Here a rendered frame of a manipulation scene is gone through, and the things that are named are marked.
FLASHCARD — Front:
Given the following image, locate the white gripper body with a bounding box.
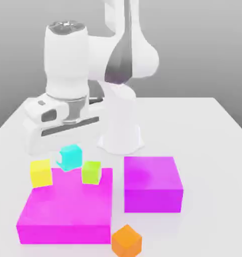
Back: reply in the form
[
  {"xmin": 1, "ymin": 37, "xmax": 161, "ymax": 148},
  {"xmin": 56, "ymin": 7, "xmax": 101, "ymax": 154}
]
[{"xmin": 23, "ymin": 115, "xmax": 101, "ymax": 156}]

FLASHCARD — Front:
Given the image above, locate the small yellow cube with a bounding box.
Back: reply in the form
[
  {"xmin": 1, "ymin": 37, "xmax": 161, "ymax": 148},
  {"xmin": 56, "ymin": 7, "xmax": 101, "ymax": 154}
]
[{"xmin": 30, "ymin": 159, "xmax": 54, "ymax": 189}]

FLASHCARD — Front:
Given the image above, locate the large magenta box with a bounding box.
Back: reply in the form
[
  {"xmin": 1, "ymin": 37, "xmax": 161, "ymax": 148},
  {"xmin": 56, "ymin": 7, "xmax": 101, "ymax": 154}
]
[{"xmin": 16, "ymin": 167, "xmax": 114, "ymax": 245}]

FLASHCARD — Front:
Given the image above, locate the small cyan cube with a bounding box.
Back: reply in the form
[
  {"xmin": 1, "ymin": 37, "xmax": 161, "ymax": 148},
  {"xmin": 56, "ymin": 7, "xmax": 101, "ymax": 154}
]
[{"xmin": 56, "ymin": 144, "xmax": 83, "ymax": 173}]

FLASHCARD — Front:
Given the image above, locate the small orange cube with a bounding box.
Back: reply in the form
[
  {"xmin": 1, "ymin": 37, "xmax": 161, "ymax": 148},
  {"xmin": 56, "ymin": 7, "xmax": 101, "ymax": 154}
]
[{"xmin": 111, "ymin": 224, "xmax": 143, "ymax": 257}]

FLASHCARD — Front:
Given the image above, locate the small lime green cube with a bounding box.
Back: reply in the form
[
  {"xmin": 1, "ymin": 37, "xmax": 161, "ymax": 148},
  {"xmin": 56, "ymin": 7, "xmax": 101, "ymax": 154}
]
[{"xmin": 81, "ymin": 161, "xmax": 102, "ymax": 186}]

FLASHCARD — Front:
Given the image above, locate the large purple box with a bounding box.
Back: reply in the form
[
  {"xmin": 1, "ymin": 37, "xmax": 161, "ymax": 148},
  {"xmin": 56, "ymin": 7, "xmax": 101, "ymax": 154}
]
[{"xmin": 123, "ymin": 156, "xmax": 184, "ymax": 214}]

